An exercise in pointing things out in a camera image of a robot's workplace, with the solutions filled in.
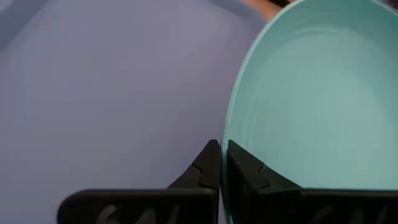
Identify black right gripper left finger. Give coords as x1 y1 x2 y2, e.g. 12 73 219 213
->
57 139 222 224

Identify teal plate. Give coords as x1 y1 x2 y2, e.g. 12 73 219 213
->
220 0 398 224

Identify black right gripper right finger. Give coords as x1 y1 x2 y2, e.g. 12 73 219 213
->
226 139 398 224

